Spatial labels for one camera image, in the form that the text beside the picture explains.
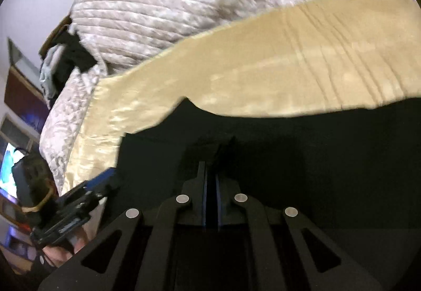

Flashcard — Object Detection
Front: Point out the wooden headboard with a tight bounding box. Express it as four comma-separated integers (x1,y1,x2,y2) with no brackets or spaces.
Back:
38,14,73,58

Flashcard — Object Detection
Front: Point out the beige satin blanket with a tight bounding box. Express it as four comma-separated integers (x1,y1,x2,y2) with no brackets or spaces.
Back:
61,0,421,193

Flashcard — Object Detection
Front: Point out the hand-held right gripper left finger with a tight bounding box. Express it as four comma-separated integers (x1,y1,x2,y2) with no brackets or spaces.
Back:
38,161,211,291

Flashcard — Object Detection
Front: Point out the lit screen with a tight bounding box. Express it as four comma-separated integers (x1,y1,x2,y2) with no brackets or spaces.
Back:
0,142,27,200

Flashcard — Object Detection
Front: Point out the dark red cabinet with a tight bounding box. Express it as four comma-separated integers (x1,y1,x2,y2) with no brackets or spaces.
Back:
4,65,51,126

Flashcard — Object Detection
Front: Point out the person's left hand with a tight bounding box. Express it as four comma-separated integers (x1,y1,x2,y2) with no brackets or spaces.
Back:
42,228,89,269

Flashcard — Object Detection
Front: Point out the dark cloth with tan band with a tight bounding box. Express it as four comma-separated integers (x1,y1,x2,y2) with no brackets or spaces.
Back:
15,152,60,224

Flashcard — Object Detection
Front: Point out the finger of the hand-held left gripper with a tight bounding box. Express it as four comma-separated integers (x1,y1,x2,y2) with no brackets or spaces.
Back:
61,167,116,201
82,176,123,210

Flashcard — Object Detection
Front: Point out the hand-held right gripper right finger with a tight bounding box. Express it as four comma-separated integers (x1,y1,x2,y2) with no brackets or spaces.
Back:
214,164,385,291

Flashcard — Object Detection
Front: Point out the light blue cloth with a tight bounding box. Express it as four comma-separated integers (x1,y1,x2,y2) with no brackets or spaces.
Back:
39,44,67,109

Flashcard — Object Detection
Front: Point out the window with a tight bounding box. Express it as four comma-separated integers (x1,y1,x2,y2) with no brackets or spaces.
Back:
0,113,41,154

